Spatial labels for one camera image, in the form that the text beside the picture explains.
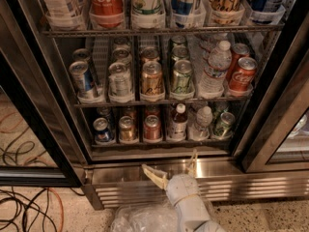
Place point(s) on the brown drink plastic bottle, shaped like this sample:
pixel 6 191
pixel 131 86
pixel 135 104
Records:
pixel 178 122

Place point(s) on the white can middle front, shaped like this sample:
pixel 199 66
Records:
pixel 120 82

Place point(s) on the blue bottle top right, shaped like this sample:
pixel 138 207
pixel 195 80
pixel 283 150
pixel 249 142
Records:
pixel 266 11

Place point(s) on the green can bottom shelf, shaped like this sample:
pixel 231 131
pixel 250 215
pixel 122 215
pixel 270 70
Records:
pixel 223 126

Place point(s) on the clear water bottle bottom shelf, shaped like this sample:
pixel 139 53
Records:
pixel 199 129

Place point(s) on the gold can bottom shelf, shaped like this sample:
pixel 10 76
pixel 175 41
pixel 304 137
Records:
pixel 127 129

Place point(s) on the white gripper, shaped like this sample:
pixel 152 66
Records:
pixel 182 186

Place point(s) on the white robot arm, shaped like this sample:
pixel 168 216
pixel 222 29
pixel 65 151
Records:
pixel 209 226

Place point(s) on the orange can middle front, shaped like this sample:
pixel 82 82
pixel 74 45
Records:
pixel 152 86

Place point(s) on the clear water bottle shelf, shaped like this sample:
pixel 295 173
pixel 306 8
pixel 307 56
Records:
pixel 215 70
pixel 199 129

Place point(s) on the red can bottom shelf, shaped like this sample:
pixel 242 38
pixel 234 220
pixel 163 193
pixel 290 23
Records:
pixel 152 129

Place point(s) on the red coca-cola can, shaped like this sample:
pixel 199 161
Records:
pixel 243 74
pixel 238 50

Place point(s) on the large coca-cola bottle top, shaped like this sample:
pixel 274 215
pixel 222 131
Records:
pixel 107 13

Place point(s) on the clear plastic bag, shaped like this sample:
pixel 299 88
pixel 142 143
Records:
pixel 146 218

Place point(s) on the steel fridge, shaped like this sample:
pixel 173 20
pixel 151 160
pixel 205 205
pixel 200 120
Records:
pixel 247 165

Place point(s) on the blue can middle front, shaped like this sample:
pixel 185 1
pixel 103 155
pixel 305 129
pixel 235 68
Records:
pixel 84 81

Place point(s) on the green white bottle top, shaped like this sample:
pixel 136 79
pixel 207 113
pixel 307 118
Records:
pixel 147 14

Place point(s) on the clear water bottle middle shelf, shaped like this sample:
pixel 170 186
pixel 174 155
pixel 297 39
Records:
pixel 215 70

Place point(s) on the green can middle front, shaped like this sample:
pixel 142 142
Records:
pixel 181 83

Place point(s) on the red coca-cola can front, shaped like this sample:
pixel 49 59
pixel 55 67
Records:
pixel 243 74

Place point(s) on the white label bottle top left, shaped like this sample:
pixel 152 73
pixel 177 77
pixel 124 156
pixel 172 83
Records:
pixel 66 15

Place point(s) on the blue pepsi can bottom shelf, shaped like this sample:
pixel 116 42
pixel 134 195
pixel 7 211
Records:
pixel 103 133

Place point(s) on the red coca-cola can rear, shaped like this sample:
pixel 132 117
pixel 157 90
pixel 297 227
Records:
pixel 238 50

